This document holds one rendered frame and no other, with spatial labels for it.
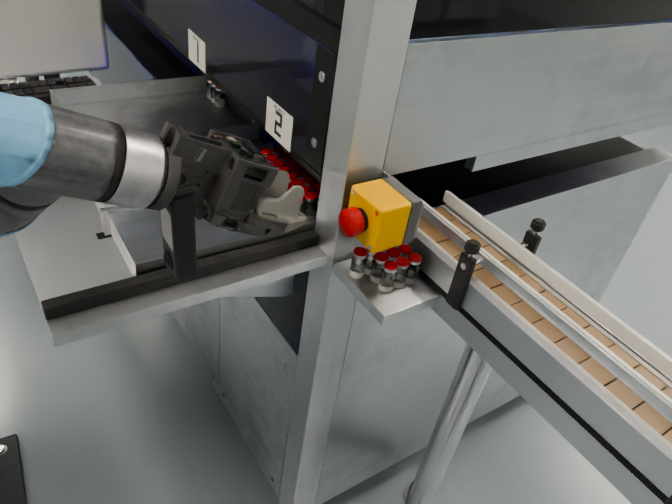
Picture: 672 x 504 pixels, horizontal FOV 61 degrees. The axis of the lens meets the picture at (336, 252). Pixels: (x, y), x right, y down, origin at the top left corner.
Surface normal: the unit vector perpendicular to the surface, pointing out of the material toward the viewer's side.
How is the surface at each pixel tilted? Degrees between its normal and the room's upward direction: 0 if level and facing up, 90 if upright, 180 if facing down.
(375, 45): 90
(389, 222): 90
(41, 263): 0
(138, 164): 64
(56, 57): 90
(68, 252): 0
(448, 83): 90
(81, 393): 0
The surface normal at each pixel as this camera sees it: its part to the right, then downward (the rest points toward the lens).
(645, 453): -0.83, 0.24
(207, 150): 0.54, 0.57
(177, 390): 0.13, -0.79
